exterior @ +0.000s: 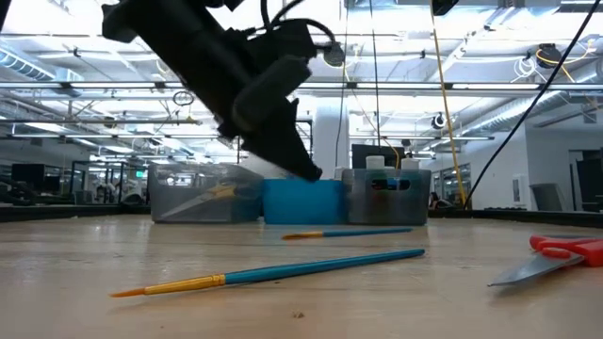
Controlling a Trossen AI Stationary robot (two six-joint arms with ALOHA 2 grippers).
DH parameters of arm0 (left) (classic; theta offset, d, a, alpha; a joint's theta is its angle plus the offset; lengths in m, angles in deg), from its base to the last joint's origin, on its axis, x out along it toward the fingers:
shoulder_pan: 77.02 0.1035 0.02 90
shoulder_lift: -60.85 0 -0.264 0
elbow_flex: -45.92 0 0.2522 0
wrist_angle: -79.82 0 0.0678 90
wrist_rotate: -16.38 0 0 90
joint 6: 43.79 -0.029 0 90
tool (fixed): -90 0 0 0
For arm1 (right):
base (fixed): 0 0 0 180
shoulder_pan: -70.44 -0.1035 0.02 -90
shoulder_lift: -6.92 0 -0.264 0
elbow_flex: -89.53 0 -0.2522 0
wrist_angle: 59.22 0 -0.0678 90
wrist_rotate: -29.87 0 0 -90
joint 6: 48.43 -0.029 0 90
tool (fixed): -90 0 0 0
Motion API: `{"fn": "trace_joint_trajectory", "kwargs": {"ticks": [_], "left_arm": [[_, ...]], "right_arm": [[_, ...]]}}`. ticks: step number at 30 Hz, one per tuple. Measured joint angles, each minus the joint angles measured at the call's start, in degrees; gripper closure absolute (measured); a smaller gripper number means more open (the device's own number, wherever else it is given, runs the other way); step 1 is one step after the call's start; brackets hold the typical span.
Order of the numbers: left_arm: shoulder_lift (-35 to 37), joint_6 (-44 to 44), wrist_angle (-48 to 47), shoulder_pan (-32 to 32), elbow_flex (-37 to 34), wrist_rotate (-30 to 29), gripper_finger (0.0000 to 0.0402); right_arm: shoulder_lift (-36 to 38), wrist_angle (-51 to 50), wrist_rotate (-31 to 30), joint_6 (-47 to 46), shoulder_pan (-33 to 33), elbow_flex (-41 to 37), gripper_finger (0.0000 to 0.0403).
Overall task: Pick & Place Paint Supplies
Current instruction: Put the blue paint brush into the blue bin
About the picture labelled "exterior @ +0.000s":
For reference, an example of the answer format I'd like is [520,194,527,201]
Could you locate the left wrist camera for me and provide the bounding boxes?
[256,18,334,65]

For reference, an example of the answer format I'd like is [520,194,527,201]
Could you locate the yellow hanging cable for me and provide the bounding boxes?
[429,13,468,212]

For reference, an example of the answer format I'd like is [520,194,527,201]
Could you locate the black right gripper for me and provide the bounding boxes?
[431,0,461,18]

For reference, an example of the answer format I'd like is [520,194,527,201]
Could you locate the black computer monitor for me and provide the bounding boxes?
[350,143,406,170]

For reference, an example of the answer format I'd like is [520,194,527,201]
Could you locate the grey translucent bin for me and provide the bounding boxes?
[341,168,432,226]
[148,163,265,225]

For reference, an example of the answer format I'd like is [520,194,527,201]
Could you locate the blue-handled paintbrush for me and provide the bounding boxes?
[281,227,415,241]
[108,248,427,299]

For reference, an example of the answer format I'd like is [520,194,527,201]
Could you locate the black hanging cable coil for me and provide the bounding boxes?
[171,89,196,107]

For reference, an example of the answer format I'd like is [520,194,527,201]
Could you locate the person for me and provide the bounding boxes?
[428,191,453,211]

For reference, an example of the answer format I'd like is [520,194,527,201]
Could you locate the blue paint bottle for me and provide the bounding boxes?
[384,165,401,191]

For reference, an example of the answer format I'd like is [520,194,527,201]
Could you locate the black taut cable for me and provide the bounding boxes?
[463,0,603,209]

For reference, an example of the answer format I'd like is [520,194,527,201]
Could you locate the red-handled scissors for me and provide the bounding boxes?
[487,234,603,287]

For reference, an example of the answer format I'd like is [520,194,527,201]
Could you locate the black aluminium table frame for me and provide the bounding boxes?
[0,202,603,231]

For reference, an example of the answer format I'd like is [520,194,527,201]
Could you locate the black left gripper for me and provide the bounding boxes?
[202,63,324,183]

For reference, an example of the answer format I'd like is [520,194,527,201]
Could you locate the blue plastic bin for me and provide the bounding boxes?
[261,177,349,226]

